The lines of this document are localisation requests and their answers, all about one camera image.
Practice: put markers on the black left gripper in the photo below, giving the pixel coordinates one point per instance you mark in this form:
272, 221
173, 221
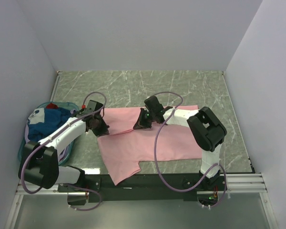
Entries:
104, 130

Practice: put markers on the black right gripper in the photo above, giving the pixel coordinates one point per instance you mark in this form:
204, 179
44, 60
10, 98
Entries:
141, 124

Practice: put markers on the pink t shirt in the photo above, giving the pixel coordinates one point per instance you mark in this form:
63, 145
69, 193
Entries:
124, 148

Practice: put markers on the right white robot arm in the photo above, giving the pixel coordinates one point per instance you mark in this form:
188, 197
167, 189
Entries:
208, 131

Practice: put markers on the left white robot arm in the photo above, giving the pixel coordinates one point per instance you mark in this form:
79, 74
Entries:
39, 167

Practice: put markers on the lavender t shirt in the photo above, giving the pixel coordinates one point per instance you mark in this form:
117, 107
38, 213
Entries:
63, 156

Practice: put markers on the red garment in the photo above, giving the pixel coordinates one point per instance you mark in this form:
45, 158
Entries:
52, 106

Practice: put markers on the blue printed t shirt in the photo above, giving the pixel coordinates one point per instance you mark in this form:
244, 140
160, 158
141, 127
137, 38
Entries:
44, 121

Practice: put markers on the black base beam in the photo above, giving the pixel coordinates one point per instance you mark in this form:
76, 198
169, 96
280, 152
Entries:
190, 187

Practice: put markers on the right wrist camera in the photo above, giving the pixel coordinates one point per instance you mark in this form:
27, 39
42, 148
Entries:
153, 105

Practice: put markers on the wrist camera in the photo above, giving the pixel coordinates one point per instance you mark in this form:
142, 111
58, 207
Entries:
153, 105
92, 106

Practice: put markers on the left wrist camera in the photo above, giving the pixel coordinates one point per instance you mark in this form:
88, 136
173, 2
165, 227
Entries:
92, 106

